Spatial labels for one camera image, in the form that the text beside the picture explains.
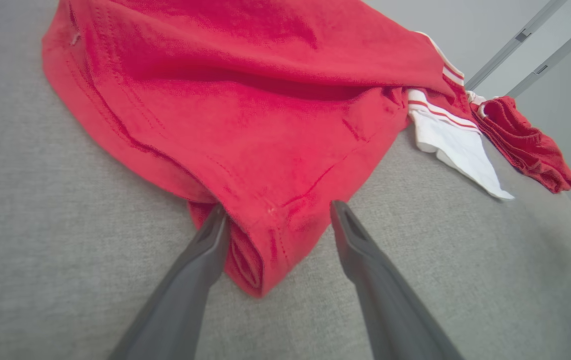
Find red shorts white trim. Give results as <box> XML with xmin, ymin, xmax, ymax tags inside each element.
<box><xmin>470</xmin><ymin>96</ymin><xmax>571</xmax><ymax>195</ymax></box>

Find grey fabric sofa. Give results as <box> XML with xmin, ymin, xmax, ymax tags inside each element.
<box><xmin>0</xmin><ymin>0</ymin><xmax>571</xmax><ymax>360</ymax></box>

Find grey wall rail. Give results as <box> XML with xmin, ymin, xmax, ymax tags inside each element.
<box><xmin>507</xmin><ymin>7</ymin><xmax>571</xmax><ymax>98</ymax></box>
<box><xmin>465</xmin><ymin>0</ymin><xmax>569</xmax><ymax>91</ymax></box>

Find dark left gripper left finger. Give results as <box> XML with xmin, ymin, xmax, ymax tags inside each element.
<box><xmin>108</xmin><ymin>204</ymin><xmax>230</xmax><ymax>360</ymax></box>

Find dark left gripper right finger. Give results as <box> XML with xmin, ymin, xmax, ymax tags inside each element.
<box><xmin>329</xmin><ymin>200</ymin><xmax>466</xmax><ymax>360</ymax></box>

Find red jersey white sleeves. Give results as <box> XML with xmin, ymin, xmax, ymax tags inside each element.
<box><xmin>41</xmin><ymin>0</ymin><xmax>516</xmax><ymax>299</ymax></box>

